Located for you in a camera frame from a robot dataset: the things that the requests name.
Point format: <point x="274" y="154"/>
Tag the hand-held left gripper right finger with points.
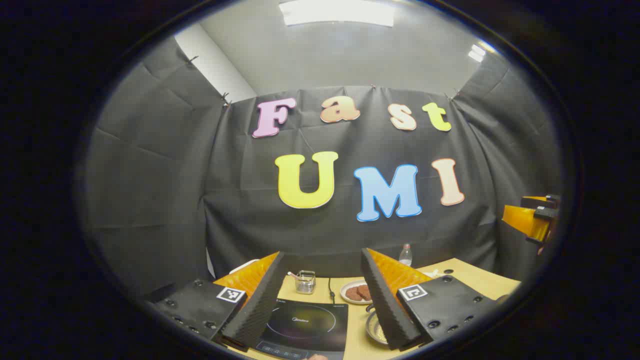
<point x="385" y="305"/>

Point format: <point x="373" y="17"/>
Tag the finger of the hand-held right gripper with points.
<point x="522" y="220"/>
<point x="539" y="202"/>

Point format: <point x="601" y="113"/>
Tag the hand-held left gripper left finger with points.
<point x="260" y="310"/>

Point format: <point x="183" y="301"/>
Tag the black induction cooktop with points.
<point x="310" y="325"/>

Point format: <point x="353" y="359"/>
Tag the red meat piece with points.
<point x="365" y="291"/>
<point x="354" y="294"/>

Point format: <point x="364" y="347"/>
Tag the pile of yellow soybeans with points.
<point x="382" y="334"/>

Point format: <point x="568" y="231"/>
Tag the round beige plate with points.
<point x="349" y="299"/>

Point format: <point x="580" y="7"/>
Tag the clear plastic water bottle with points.
<point x="405" y="256"/>

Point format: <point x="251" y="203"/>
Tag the black backdrop cloth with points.
<point x="250" y="200"/>

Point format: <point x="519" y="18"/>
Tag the small ceiling light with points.
<point x="477" y="52"/>

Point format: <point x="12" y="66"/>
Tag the long ceiling light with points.
<point x="337" y="12"/>

